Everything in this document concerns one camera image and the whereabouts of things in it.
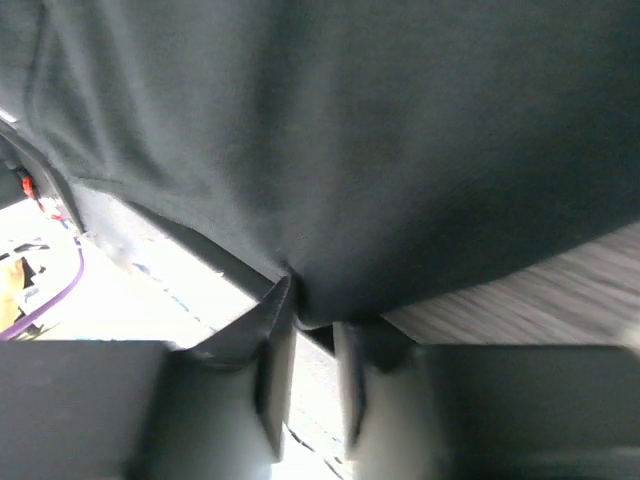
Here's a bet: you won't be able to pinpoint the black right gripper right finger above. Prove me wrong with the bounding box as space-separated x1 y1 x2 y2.
333 321 639 479

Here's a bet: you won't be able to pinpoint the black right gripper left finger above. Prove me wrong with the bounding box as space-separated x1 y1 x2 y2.
1 277 297 479

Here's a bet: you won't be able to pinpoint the black t shirt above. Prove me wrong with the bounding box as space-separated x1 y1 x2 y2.
1 1 639 326

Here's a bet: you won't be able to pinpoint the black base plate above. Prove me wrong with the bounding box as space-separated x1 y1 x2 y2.
1 122 256 350

